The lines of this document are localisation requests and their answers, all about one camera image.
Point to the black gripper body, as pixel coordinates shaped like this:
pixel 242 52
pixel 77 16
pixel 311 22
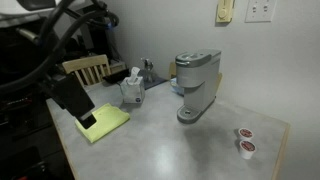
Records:
pixel 67 91

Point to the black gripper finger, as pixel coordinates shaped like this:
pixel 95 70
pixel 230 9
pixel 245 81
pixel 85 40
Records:
pixel 88 122

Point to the yellow microfiber cloth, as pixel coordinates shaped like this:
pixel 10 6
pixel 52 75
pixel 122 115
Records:
pixel 108 118

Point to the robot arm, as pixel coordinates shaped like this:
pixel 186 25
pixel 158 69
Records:
pixel 33 36

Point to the wooden chair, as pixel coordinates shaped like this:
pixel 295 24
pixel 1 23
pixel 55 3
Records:
pixel 89 70

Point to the grey tissue box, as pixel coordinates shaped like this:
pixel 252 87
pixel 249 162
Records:
pixel 132 88

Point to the dark grey placemat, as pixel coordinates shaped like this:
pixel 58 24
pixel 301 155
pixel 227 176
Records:
pixel 155 82

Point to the grey single-serve coffee maker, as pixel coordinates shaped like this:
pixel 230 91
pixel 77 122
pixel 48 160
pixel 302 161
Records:
pixel 197 73

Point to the upper coffee pod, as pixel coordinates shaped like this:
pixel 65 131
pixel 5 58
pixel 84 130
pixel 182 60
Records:
pixel 245 134

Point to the coffee pod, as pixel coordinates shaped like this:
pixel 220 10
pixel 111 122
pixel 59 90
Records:
pixel 245 134
pixel 246 149

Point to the lower coffee pod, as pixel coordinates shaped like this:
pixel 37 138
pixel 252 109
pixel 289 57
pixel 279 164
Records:
pixel 246 149

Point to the beige wall thermostat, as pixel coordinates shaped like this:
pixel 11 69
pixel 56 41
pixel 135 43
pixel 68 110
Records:
pixel 224 13

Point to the white light switch plate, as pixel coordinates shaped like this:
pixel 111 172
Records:
pixel 260 11

